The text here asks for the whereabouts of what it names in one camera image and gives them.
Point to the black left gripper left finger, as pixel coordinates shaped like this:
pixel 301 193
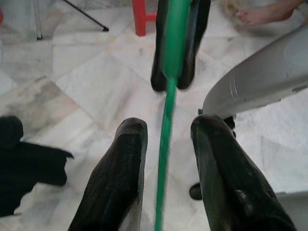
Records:
pixel 118 183

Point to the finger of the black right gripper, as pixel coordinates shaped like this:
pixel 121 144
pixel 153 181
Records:
pixel 195 36
pixel 157 60

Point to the red plastic stool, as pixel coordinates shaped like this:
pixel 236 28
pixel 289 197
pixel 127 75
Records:
pixel 140 19

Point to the black printed t-shirt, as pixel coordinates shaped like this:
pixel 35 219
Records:
pixel 29 168

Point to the green plastic hanger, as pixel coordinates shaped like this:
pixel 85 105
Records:
pixel 166 134

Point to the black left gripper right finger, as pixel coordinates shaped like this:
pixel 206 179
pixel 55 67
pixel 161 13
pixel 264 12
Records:
pixel 235 192

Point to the silver metal clothes rack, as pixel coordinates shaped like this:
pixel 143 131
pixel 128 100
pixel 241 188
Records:
pixel 39 24

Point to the black robot left foot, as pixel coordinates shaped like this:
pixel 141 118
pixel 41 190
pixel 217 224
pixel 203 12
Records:
pixel 195 191

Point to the person bare foot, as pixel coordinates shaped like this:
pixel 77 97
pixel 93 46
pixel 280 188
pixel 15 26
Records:
pixel 260 15

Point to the silver robot right leg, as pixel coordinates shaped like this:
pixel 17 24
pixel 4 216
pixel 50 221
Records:
pixel 260 79

